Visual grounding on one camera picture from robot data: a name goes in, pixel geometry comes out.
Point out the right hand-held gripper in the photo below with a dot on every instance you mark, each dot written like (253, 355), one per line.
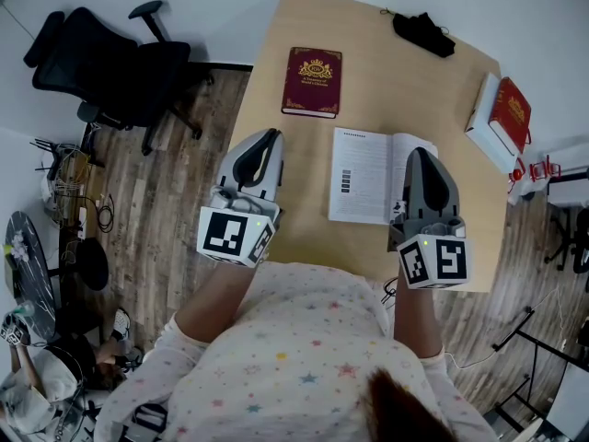
(435, 260)

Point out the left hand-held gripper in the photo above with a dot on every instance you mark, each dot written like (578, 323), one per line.
(227, 235)

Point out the yellow covered booklet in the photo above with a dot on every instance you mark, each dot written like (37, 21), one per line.
(363, 177)

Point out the person's left forearm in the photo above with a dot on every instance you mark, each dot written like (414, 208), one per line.
(214, 304)

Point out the person's right forearm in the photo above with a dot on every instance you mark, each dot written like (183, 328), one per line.
(416, 325)

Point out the maroon hardcover book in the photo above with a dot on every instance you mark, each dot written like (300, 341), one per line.
(313, 83)

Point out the red hardcover book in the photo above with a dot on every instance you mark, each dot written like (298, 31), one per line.
(511, 113)

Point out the red lantern ornament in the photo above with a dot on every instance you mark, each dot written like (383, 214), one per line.
(545, 169)
(517, 175)

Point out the white cabinet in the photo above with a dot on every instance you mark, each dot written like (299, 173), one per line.
(570, 187)

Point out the black office chair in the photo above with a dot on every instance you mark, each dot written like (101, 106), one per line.
(106, 72)
(570, 242)

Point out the black cloth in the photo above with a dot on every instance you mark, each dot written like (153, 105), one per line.
(421, 32)

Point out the person's star-print shirt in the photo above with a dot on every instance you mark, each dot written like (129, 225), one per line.
(294, 343)

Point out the white power strip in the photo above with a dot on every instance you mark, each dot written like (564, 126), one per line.
(82, 224)

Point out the black round stand base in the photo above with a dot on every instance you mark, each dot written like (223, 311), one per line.
(92, 265)

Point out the black metal stand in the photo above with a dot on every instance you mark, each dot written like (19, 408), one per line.
(543, 352)

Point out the black router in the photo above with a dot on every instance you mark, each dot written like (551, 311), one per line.
(57, 154)

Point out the white flower bunch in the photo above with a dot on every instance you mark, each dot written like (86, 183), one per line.
(18, 246)

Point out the dark marble round table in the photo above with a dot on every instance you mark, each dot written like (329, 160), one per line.
(32, 283)

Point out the yellow-green box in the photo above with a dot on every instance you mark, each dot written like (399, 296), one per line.
(10, 270)

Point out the black and white belt device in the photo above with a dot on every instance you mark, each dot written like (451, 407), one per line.
(149, 424)

